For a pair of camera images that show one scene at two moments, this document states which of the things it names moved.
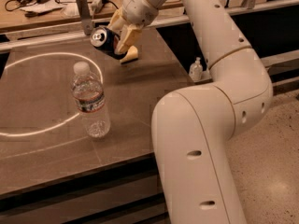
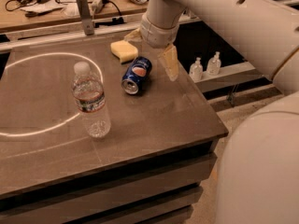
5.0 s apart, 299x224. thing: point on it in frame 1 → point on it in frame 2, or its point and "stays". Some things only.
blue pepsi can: x=103 y=39 → x=136 y=74
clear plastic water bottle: x=89 y=95 stays
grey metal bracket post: x=84 y=13 stays
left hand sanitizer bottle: x=195 y=70 stays
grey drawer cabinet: x=128 y=191 stays
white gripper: x=139 y=12 → x=155 y=34
